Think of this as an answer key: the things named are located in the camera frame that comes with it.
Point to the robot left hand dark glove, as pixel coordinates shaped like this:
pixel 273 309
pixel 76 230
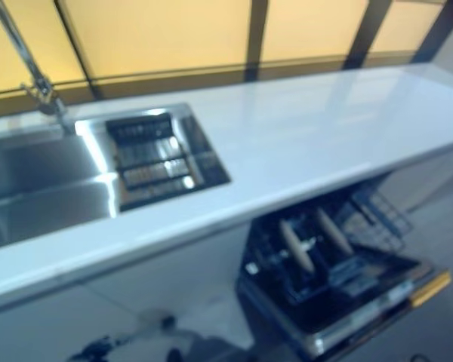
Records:
pixel 96 348

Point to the cream ceramic plate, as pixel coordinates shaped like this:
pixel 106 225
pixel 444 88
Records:
pixel 296 245
pixel 334 230

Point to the built-in dishwasher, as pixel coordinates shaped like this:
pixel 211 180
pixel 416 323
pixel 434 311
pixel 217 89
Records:
pixel 268 301

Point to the open dishwasher door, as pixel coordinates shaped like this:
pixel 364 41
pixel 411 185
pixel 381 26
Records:
pixel 362 309

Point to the white base cabinet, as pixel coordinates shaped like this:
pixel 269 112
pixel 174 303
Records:
pixel 98 301

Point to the stainless steel sink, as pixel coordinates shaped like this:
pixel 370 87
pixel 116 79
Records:
pixel 41 181

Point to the black sink drying rack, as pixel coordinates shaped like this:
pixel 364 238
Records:
pixel 151 166

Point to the chrome kitchen faucet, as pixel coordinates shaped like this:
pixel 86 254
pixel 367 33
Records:
pixel 22 56

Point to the yellow window with dark frame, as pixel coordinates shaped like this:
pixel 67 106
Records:
pixel 155 37

